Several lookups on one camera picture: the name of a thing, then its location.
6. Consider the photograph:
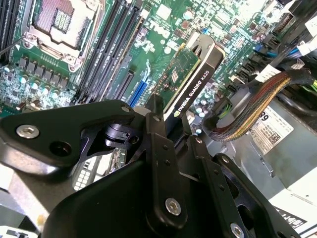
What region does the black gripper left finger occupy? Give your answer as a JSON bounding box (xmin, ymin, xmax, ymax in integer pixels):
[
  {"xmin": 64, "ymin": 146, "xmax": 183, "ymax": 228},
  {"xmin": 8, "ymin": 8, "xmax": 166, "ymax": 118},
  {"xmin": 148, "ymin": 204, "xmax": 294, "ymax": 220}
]
[{"xmin": 0, "ymin": 93, "xmax": 190, "ymax": 231}]

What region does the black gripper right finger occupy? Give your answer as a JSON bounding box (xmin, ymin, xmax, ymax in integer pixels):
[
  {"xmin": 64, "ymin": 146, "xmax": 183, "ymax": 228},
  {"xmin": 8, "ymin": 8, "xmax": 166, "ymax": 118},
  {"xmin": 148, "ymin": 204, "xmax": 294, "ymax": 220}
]
[{"xmin": 181, "ymin": 115, "xmax": 302, "ymax": 238}]

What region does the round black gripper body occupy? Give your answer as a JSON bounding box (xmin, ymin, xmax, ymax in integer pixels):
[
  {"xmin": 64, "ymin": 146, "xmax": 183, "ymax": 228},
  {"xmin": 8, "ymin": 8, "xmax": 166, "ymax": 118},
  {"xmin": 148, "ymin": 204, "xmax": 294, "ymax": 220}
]
[{"xmin": 42, "ymin": 158, "xmax": 228, "ymax": 238}]

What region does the green black graphics card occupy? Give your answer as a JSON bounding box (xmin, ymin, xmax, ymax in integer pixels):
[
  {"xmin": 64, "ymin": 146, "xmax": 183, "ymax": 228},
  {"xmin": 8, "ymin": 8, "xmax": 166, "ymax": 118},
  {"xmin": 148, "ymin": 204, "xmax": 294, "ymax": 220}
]
[{"xmin": 153, "ymin": 33, "xmax": 226, "ymax": 139}]

